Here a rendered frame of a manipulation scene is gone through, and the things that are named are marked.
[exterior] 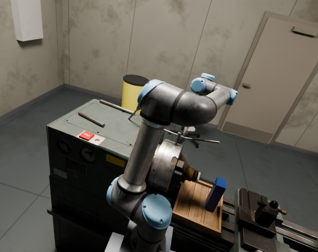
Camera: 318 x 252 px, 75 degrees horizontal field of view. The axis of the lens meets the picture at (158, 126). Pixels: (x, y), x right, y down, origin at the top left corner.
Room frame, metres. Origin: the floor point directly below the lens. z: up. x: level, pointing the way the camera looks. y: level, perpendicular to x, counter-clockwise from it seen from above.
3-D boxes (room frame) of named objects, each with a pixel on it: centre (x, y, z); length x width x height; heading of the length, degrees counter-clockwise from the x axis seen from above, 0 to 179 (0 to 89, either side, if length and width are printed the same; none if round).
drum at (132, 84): (3.48, 0.57, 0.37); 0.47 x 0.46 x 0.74; 86
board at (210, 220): (0.98, -0.38, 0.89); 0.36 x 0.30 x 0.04; 169
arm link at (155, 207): (0.51, -0.06, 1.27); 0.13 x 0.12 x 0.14; 66
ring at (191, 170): (1.00, -0.26, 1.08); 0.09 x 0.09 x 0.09; 79
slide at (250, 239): (0.89, -0.72, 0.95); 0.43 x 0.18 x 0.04; 169
